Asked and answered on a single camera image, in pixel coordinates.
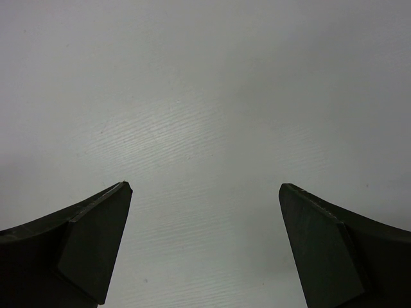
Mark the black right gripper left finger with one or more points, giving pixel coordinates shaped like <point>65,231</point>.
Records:
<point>67,258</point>

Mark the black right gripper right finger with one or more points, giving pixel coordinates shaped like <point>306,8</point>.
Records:
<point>344,259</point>

